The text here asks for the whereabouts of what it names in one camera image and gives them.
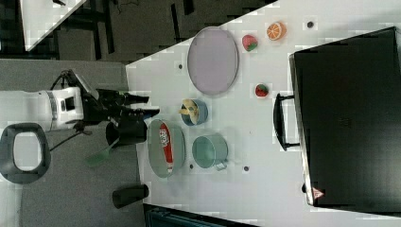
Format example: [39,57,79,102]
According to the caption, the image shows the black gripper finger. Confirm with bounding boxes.
[129,109,160,119]
[125,94,149,104]

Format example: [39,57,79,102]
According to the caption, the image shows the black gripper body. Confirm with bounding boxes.
[81,89,130,126]

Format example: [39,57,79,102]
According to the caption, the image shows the red ketchup bottle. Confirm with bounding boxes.
[159,123,174,173]

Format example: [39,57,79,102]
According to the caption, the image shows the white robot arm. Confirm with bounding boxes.
[1,87,160,184]

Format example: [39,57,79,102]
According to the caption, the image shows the black utensil holder cup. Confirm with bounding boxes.
[106,121,148,148]

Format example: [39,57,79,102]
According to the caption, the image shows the green slotted spatula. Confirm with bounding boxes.
[85,139,119,167]

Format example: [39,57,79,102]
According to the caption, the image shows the blue bowl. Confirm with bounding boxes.
[179,99,208,126]

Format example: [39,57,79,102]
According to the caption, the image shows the green mug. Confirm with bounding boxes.
[192,133,228,171]

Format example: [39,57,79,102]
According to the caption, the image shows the dark cylinder cup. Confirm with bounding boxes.
[112,184,149,209]

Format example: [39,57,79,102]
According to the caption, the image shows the grey round plate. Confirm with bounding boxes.
[187,26,238,96]

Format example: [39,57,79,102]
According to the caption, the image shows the white side table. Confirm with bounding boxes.
[19,0,87,51]

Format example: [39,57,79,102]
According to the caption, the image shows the red strawberry toy on table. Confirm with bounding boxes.
[254,83,269,97]

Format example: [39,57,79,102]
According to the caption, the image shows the orange half toy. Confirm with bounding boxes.
[267,22,287,41]

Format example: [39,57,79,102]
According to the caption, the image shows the black toaster oven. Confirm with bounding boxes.
[289,26,401,217]

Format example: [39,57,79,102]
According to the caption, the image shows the blue metal frame rail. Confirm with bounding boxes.
[144,203,256,227]

